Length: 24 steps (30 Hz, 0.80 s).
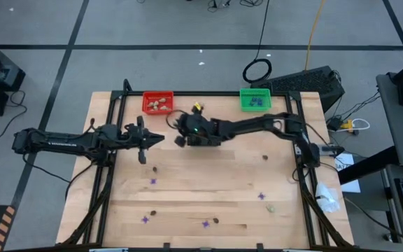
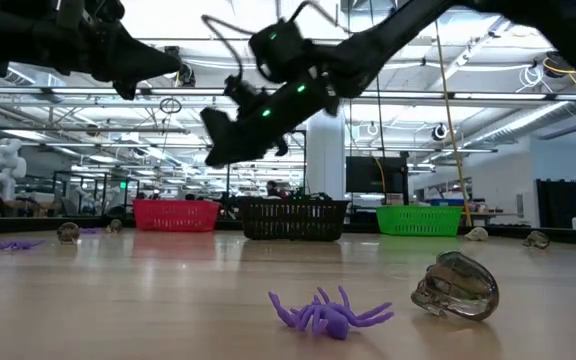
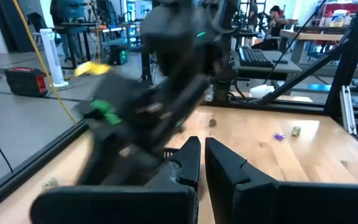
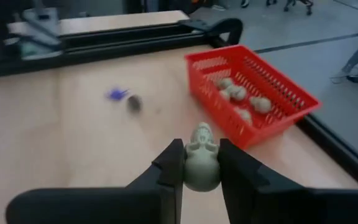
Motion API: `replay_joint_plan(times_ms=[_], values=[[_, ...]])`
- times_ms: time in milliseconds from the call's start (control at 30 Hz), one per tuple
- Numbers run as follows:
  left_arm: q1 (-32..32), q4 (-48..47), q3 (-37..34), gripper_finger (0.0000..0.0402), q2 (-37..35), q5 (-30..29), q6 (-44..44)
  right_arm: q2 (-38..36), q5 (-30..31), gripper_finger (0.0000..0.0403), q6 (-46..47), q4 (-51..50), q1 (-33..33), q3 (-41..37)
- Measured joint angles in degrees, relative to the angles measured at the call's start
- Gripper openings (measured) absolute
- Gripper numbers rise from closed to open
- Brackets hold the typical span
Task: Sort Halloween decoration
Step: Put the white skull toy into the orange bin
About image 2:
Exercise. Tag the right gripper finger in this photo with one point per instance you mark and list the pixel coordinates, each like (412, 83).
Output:
(238, 140)

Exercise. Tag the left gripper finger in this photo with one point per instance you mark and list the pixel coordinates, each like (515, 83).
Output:
(138, 62)

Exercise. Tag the purple plastic spider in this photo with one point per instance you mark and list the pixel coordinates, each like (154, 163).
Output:
(18, 245)
(335, 322)
(90, 231)

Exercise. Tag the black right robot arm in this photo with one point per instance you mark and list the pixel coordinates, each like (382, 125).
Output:
(393, 35)

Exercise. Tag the person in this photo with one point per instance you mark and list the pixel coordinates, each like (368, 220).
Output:
(273, 189)

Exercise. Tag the white round pillar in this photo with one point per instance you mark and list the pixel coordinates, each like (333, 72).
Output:
(325, 160)

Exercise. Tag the black plastic basket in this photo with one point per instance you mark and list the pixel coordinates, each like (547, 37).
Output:
(293, 217)

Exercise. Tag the red plastic basket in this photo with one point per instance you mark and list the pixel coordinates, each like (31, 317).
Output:
(175, 215)

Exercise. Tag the black flat screen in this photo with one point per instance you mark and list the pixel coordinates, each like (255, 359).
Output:
(368, 175)

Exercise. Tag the white humanoid robot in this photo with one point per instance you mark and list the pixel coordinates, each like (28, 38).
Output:
(5, 165)

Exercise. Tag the green plastic basket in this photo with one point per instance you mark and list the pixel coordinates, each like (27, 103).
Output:
(418, 220)

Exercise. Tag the blue plastic bin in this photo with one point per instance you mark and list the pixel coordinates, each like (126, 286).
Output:
(445, 202)

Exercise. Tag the long ceiling light bar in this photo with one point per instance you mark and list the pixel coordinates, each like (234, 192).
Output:
(493, 95)

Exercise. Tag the cream plastic skull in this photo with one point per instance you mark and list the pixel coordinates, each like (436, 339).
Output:
(477, 234)

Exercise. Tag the wooden desk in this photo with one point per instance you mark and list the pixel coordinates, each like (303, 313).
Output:
(493, 215)

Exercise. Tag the black cabinet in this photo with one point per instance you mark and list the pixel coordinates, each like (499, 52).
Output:
(558, 205)

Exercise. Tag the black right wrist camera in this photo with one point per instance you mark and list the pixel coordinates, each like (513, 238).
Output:
(245, 97)

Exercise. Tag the silver ceiling duct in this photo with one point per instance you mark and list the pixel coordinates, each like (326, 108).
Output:
(528, 120)

